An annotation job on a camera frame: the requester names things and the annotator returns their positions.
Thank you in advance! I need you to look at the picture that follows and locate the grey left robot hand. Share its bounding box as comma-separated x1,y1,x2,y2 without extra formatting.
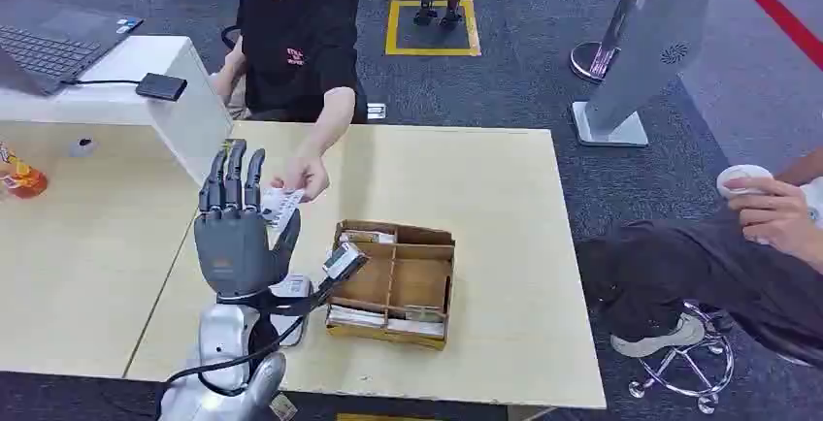
192,140,304,301

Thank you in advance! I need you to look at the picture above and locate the person's hand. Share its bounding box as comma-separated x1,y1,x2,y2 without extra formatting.
725,176,816,255

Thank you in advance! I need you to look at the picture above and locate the person's left hand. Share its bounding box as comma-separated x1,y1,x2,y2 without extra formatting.
270,154,332,205

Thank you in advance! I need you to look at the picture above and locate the white printed card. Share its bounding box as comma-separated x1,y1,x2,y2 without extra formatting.
260,187,306,232

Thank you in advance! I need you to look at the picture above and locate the white round object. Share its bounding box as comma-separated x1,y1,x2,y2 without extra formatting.
715,164,775,200

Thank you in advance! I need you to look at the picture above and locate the white card reader pad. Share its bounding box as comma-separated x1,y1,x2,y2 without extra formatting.
265,274,315,348

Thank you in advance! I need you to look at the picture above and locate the card stack with yellow edge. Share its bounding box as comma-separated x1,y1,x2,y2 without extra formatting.
338,229,398,245

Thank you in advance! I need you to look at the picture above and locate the person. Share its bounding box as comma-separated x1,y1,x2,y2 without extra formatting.
210,0,369,204
575,146,823,368

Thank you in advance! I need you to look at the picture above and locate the white raised desk shelf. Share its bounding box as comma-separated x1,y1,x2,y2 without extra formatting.
0,35,234,186

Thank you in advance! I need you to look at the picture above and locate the white card stack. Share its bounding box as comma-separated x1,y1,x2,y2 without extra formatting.
386,317,446,340
327,305,388,331

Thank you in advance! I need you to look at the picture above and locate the wooden compartment box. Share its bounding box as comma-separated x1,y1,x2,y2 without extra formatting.
325,219,456,351

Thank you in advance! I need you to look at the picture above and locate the small floor tag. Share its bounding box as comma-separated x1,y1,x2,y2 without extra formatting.
269,393,299,421

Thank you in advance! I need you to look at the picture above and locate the pale sneaker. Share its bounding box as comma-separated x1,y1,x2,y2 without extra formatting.
609,312,708,360

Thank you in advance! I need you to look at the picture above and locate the yellow floor tape square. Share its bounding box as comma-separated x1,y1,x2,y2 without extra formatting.
384,0,482,58

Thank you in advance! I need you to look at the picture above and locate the black external drive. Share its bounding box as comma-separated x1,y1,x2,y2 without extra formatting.
135,73,189,103

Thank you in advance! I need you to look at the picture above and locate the brown printed card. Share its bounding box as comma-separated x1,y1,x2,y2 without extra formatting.
403,305,446,324

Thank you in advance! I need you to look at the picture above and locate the chrome stool base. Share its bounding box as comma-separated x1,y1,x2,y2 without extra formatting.
628,302,737,415

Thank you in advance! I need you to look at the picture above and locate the grey round desk grommet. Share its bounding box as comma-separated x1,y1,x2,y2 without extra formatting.
68,137,100,160

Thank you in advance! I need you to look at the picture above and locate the red floor tape strip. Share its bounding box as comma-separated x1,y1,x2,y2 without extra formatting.
717,0,823,73

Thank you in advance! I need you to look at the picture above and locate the grey standing kiosk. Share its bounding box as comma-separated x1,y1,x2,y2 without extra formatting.
571,0,719,148

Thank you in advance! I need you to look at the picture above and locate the orange drink bottle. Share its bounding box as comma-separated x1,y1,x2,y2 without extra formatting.
0,142,50,200

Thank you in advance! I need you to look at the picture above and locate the yellow floor tape strip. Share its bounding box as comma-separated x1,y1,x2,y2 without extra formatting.
336,412,446,421

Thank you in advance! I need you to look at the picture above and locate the dark grey laptop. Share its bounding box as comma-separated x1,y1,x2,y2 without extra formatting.
0,0,144,97

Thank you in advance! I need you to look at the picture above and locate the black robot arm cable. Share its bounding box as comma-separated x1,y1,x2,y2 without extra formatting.
157,276,339,402

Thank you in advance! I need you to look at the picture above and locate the thin black drive cable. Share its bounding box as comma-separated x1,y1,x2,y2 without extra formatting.
61,78,140,87

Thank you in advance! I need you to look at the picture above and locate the chrome stanchion post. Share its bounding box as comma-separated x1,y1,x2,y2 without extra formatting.
569,0,658,83

